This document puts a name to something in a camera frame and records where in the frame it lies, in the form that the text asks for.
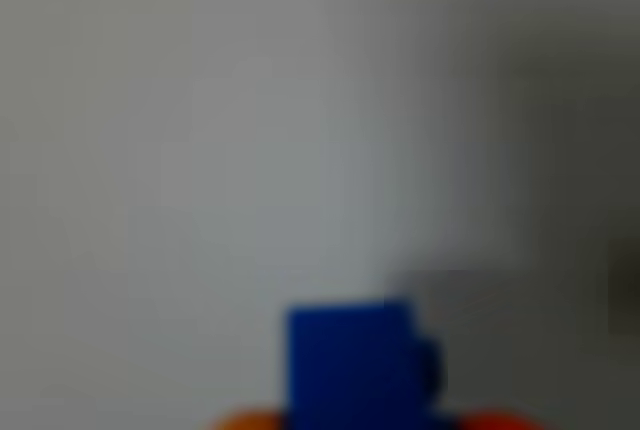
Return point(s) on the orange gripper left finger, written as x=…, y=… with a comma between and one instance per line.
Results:
x=250, y=422

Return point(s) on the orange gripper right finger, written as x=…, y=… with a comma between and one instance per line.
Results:
x=500, y=422

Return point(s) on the blue block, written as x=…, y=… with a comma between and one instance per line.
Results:
x=357, y=365

